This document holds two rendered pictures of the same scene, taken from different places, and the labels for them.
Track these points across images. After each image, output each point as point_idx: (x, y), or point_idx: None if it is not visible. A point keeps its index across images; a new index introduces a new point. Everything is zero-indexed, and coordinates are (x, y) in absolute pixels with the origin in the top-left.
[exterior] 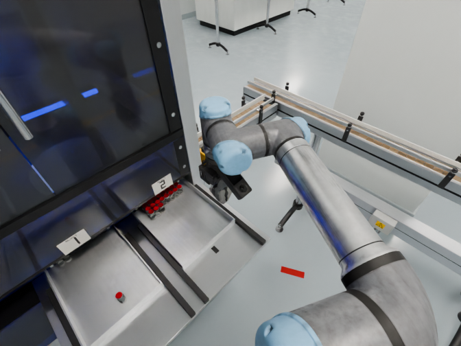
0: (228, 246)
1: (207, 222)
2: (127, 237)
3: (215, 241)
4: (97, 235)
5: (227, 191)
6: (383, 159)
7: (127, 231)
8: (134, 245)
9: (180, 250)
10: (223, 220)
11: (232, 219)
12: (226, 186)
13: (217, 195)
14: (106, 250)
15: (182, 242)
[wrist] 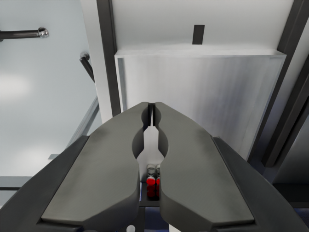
0: (172, 17)
1: (160, 95)
2: (272, 161)
3: (184, 49)
4: (287, 185)
5: (132, 150)
6: None
7: (256, 166)
8: (281, 146)
9: (242, 85)
10: (132, 73)
11: (118, 60)
12: (130, 208)
13: (251, 187)
14: (300, 161)
15: (226, 95)
